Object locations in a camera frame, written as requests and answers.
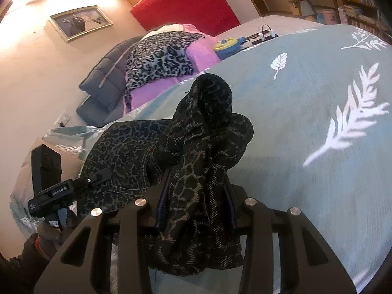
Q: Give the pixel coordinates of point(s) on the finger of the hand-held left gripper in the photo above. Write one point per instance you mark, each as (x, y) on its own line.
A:
(93, 179)

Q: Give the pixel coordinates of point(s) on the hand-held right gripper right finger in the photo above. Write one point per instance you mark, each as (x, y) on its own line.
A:
(260, 220)

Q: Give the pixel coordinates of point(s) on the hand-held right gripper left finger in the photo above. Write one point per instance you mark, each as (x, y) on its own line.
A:
(134, 220)

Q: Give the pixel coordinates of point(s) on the dark leopard print pants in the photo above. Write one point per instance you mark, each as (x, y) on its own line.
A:
(196, 147)

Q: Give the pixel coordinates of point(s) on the person's left forearm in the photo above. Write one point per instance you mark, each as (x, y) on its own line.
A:
(27, 260)

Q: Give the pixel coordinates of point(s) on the person's left hand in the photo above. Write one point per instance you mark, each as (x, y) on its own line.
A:
(52, 235)

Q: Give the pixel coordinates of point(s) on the dark grey quilt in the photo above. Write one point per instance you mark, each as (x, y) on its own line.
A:
(104, 82)

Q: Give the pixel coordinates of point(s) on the blue-grey leaf print bedsheet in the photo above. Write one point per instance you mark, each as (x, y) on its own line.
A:
(306, 104)

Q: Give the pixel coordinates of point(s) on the grey leopard print cloth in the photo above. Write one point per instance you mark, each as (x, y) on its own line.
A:
(162, 58)

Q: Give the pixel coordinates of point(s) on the pink blanket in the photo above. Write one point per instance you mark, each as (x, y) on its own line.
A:
(199, 55)

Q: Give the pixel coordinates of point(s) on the white pillow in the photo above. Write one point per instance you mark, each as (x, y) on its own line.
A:
(167, 28)

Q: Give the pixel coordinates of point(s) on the blue and yellow toy pot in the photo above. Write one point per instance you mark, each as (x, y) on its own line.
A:
(226, 49)

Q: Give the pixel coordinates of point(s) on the red headboard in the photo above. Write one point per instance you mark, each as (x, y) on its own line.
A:
(190, 3)

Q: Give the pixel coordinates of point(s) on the pink plastic bucket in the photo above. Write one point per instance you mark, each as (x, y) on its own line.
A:
(327, 16)

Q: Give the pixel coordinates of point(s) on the white wall socket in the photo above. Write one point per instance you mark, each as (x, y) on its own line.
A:
(62, 119)

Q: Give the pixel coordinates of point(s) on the framed wall picture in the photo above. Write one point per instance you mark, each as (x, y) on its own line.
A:
(80, 22)

